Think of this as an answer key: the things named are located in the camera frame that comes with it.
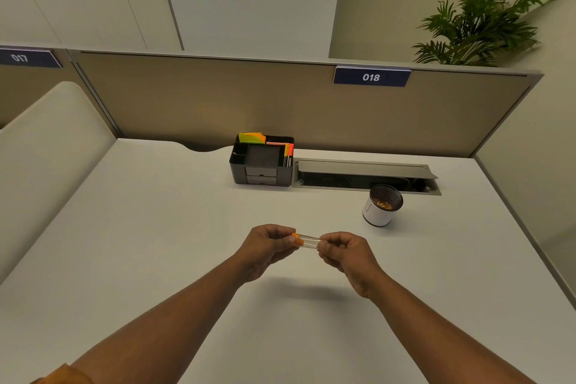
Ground person's right forearm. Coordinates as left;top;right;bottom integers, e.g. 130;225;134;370
367;272;538;384

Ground clear tube with orange cap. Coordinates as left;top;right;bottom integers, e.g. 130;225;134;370
291;232;328;251

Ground person's left forearm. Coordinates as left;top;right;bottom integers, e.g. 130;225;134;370
67;258;248;384

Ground beige side divider panel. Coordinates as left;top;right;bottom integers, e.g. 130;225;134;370
0;81;118;285

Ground green potted palm plant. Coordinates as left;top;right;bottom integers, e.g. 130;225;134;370
411;0;570;68

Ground blue desk number sign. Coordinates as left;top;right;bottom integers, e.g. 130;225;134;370
0;47;63;69
333;65;412;88

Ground beige desk partition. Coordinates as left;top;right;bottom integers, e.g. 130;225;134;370
0;44;122;137
67;50;544;158

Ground orange sleeve cuff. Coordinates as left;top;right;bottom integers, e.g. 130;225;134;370
31;363;93;384

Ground black desk organizer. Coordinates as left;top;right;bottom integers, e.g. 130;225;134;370
229;133;296;188

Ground grey desk cable hatch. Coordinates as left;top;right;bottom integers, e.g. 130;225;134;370
292;159;443;196

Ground orange pink sticky notes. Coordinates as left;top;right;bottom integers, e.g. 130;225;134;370
265;141;294;158

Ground person's left hand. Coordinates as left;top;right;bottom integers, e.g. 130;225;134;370
232;223;301;285

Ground white cup with black rim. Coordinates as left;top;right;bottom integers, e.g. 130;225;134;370
362;184;404;228

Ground person's right hand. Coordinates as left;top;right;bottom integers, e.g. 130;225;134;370
317;231;386;302

